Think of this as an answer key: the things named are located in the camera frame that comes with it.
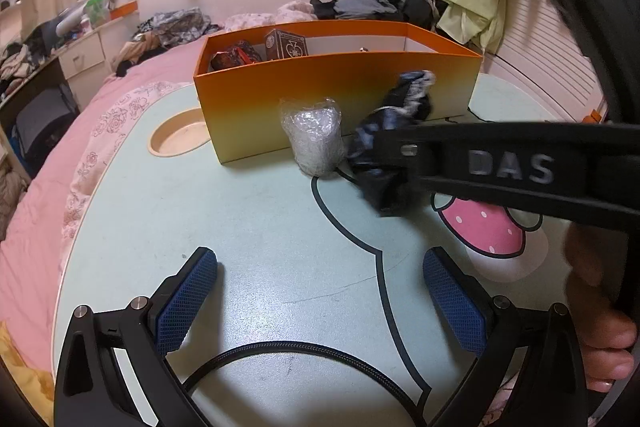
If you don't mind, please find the pile of dark clothes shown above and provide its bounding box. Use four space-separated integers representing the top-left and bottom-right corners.
310 0 448 32

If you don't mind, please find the white roll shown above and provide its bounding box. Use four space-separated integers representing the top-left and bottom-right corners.
54 4 96 35

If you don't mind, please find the black cable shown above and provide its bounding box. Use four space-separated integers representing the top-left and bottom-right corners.
172 341 433 427

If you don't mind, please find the black red small box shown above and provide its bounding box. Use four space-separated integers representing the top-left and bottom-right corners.
210 39 263 72

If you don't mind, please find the pink floral quilt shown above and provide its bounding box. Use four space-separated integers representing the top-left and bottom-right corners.
222 2 321 32

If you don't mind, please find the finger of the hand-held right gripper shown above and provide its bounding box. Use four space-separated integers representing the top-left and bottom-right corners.
372 123 451 195

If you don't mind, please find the white desk drawer unit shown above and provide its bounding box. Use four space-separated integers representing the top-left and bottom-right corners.
57 14 138 80

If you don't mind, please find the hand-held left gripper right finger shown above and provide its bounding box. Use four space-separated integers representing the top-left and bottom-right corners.
422 246 588 427

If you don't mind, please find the yellow-green garment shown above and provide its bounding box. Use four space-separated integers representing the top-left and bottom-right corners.
437 0 516 55

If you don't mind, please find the white slatted headboard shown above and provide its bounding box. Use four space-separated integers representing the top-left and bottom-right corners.
482 0 611 122

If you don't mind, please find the clear plastic wrapped bundle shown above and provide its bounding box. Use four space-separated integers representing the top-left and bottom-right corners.
279 97 346 180

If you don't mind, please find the heap of mixed clothes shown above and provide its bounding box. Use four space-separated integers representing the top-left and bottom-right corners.
0 22 63 92

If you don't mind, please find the yellow cloth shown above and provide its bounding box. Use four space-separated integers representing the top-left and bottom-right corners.
0 319 56 425

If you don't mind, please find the orange cardboard box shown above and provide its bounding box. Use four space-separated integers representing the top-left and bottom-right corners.
193 19 484 165

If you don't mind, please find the silver brown card box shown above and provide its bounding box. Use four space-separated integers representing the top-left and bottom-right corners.
264 27 310 60

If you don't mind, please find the person's right hand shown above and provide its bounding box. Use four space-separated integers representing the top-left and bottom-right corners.
565 219 638 395

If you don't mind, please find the beige garment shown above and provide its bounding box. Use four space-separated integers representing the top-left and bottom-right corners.
115 34 171 75

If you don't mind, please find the green lid container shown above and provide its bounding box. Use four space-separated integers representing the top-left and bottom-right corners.
82 0 111 28

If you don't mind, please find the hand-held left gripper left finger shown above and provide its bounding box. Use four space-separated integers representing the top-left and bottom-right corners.
52 247 219 427

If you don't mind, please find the black plastic bag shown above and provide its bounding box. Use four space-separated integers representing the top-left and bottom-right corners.
346 114 433 217

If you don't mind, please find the black white scrunchie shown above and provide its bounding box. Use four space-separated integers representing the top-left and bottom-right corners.
382 69 437 122

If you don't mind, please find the black white patterned cloth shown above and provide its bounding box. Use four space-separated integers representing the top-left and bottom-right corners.
135 9 221 45

